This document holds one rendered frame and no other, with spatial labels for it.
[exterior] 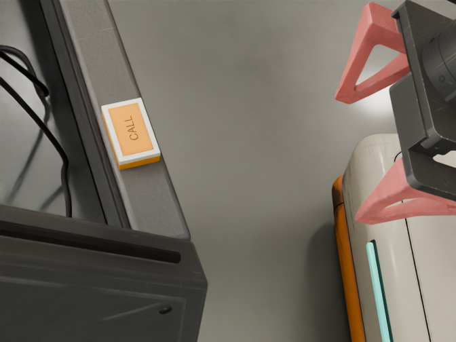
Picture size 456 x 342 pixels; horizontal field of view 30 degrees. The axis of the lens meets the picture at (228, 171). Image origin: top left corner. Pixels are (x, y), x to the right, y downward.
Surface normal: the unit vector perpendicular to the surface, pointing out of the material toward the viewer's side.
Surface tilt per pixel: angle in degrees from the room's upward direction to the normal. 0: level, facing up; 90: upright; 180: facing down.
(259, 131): 0
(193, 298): 90
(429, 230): 0
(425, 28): 27
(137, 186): 0
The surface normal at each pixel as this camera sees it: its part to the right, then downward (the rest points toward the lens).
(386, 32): 0.10, 0.82
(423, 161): 0.54, -0.47
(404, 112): -0.84, -0.23
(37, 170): 0.10, -0.52
